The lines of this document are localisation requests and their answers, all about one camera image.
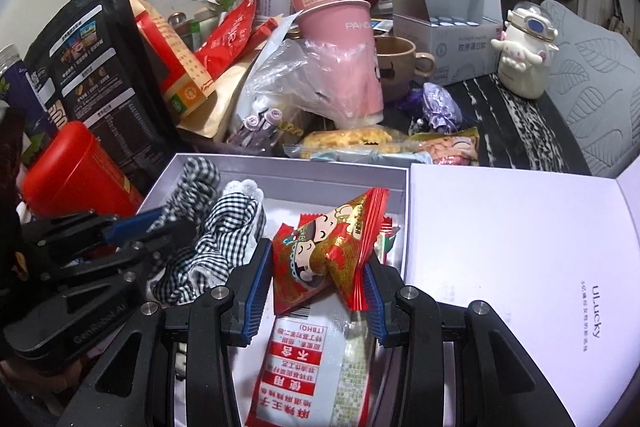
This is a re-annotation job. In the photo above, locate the crumpled clear plastic bag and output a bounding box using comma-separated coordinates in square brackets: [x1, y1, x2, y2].
[245, 39, 381, 128]

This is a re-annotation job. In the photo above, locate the white carton of small bottles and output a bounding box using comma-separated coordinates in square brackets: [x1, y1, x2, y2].
[391, 0, 503, 86]

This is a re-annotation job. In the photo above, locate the purple sachet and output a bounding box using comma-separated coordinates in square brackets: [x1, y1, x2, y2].
[400, 82, 463, 135]

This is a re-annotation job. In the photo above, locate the cartoon print snack packet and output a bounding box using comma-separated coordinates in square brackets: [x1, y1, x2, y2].
[410, 129, 481, 168]

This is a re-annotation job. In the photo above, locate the small red green candy packet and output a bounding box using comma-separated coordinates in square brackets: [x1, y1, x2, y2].
[375, 217, 401, 265]

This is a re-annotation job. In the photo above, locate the bundle of purple stick sachets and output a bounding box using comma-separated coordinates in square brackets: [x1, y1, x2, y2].
[227, 99, 301, 152]

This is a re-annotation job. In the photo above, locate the red gold candy packet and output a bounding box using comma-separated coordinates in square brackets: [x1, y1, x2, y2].
[272, 187, 391, 315]

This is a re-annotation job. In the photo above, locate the pink paper cup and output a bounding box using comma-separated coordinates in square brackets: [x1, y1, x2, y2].
[295, 0, 386, 125]

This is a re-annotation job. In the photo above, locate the red white snack packet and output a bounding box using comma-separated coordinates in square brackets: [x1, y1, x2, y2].
[245, 307, 381, 427]

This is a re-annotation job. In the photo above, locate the grey quilted cushion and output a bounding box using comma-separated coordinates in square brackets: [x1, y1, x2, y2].
[540, 0, 640, 180]

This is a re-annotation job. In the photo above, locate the black white patterned tablecloth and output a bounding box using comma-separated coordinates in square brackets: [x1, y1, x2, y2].
[440, 74, 591, 172]

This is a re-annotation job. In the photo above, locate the white gift box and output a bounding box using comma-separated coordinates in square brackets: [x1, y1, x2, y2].
[135, 152, 640, 427]

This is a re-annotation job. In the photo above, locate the black snack pouch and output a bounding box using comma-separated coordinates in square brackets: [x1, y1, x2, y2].
[22, 0, 173, 192]

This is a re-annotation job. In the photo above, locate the black white gingham scrunchie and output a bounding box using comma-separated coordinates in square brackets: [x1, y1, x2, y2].
[147, 179, 268, 305]
[150, 157, 221, 233]

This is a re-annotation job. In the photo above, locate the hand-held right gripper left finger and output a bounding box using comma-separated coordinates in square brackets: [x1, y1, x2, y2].
[55, 237, 273, 427]

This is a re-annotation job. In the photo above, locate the yellow cracker packet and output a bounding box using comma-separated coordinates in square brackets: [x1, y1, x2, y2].
[285, 127, 416, 160]

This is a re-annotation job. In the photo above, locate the white cartoon figurine cup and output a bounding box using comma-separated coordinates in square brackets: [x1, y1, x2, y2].
[490, 1, 560, 100]

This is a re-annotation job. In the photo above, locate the red canister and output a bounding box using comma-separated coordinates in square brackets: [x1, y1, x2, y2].
[22, 122, 146, 220]

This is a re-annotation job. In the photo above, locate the brown mug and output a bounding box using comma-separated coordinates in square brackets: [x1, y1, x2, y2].
[375, 36, 437, 102]

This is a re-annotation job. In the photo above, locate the brown kraft paper bag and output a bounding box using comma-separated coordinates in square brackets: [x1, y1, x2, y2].
[177, 57, 261, 140]

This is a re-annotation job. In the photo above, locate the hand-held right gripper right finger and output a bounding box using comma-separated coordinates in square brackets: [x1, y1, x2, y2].
[362, 257, 576, 427]

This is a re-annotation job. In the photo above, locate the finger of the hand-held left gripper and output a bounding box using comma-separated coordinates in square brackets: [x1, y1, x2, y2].
[39, 227, 196, 296]
[22, 207, 166, 258]

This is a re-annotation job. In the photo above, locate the red orange carton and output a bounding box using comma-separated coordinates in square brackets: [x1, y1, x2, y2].
[135, 4, 216, 118]

